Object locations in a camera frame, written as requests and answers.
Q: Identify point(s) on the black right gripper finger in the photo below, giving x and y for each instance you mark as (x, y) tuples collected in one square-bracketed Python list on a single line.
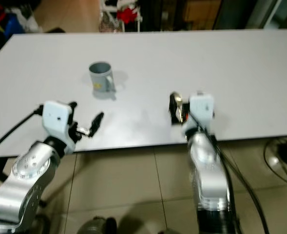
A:
[(181, 113), (173, 109)]

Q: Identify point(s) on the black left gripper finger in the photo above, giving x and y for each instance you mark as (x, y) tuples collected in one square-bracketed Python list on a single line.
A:
[(97, 124), (73, 105)]

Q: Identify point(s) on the gold metal spoon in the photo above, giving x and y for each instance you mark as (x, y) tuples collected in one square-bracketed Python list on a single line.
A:
[(176, 97)]

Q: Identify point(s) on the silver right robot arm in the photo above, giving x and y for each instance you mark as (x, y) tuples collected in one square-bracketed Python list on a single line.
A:
[(209, 170)]

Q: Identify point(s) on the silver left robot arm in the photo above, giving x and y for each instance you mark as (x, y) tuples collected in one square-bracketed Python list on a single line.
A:
[(16, 190)]

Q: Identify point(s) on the grey mug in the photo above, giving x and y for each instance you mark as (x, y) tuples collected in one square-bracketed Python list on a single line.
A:
[(98, 81)]

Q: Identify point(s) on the white plastic bag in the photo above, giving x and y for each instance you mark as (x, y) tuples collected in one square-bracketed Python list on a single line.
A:
[(27, 22)]

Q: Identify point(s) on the blue bag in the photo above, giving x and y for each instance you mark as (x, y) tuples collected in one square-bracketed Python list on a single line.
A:
[(12, 28)]

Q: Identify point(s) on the grey robot foot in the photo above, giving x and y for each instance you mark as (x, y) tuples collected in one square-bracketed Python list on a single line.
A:
[(97, 226)]

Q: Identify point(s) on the brown cardboard box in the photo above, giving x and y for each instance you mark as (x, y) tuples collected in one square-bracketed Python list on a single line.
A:
[(201, 12)]

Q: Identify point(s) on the red cloth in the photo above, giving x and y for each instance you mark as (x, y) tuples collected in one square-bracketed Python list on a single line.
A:
[(127, 14)]

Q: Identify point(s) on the white rack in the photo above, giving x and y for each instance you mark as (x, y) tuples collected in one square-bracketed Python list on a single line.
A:
[(108, 6)]

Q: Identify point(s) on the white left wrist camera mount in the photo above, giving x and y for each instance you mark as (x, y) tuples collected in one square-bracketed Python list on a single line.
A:
[(55, 114)]

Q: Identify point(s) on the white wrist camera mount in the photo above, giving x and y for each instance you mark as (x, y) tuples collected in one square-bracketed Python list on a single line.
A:
[(201, 107), (55, 114)]

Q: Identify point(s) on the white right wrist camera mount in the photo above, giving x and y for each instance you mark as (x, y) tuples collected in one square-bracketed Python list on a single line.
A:
[(201, 107)]

